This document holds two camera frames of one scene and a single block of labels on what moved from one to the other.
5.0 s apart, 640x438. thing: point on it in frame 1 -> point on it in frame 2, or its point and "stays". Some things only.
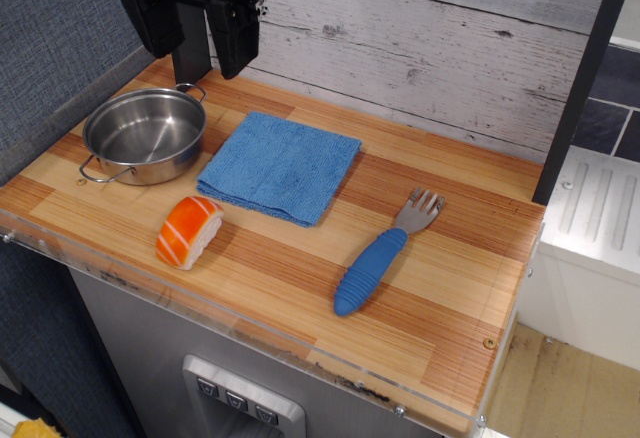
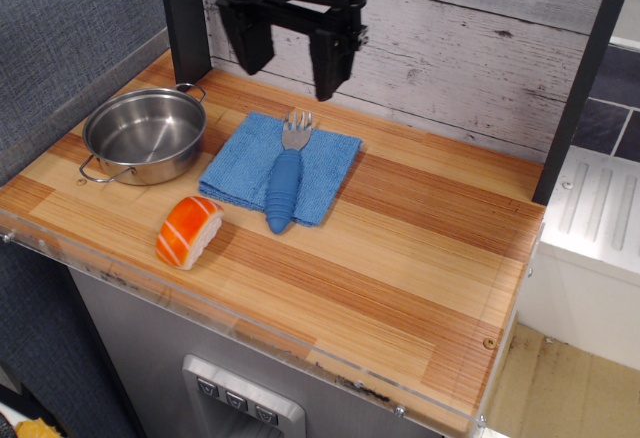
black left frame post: x=193 y=60 stays
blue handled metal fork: x=373 y=264 -> x=286 y=172
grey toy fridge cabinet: x=148 y=341 stays
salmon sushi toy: x=187 y=230 stays
